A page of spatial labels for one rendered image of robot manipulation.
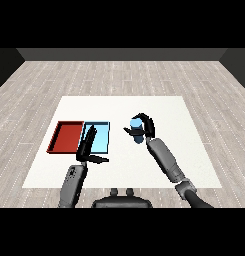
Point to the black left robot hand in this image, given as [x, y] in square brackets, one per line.
[85, 145]

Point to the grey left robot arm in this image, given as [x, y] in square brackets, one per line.
[72, 185]

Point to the red shallow open box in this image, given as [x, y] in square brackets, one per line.
[65, 136]

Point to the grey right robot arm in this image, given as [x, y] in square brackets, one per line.
[172, 170]

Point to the dark grey robot body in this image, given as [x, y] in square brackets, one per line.
[122, 200]

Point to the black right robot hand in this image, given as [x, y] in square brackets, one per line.
[148, 126]

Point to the blue can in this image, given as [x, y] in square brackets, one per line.
[137, 128]

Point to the light blue shallow open box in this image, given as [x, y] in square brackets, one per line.
[101, 137]

